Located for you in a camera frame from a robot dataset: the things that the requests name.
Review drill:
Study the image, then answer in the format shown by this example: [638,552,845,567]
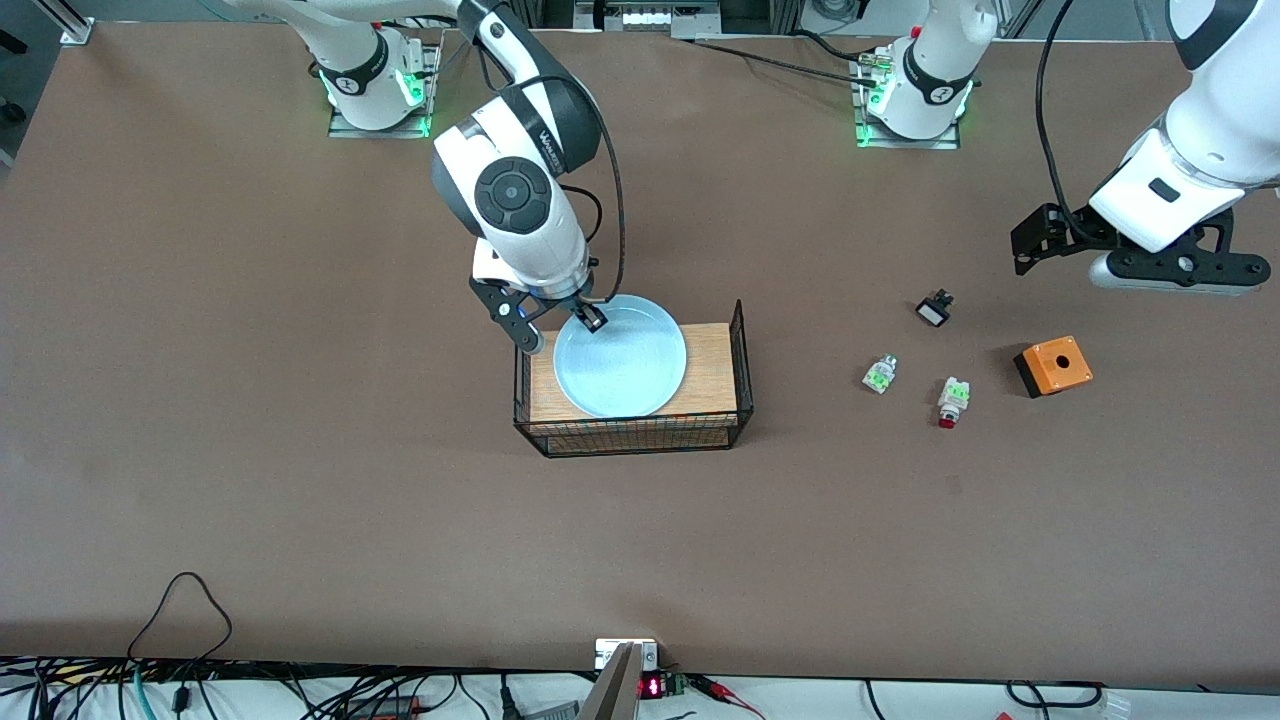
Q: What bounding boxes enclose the light blue plate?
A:
[553,294,689,419]

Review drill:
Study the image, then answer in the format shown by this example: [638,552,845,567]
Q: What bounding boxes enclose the red push button switch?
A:
[937,376,972,430]

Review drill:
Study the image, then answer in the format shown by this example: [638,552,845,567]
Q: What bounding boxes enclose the small metal plate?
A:
[595,638,659,671]

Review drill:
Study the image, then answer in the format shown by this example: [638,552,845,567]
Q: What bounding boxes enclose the wooden board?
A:
[529,323,739,451]

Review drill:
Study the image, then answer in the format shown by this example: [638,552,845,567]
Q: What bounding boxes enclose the device with white lights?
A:
[575,0,721,36]

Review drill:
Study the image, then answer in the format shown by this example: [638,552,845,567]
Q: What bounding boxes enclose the grey aluminium bar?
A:
[577,643,644,720]

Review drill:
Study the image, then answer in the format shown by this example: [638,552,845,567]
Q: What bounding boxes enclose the red clip leads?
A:
[686,674,766,720]

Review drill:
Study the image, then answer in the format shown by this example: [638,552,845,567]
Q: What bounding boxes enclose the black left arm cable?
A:
[1036,0,1101,241]

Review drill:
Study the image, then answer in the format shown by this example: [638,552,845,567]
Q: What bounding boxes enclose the orange button enclosure box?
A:
[1013,336,1094,399]

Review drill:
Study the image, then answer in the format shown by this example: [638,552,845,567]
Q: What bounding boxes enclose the black wire basket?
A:
[513,299,755,459]

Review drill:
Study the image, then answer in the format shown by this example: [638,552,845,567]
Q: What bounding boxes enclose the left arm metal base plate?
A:
[852,50,961,151]

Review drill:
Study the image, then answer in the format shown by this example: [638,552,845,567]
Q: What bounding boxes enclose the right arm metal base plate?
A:
[328,40,433,139]

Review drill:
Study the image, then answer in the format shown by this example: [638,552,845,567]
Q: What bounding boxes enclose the black base cable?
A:
[690,30,881,89]

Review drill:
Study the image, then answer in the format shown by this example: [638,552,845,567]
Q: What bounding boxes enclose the black coiled cable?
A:
[1006,680,1107,709]

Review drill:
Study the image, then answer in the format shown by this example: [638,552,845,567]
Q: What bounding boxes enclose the thin black looped cable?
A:
[126,572,234,663]

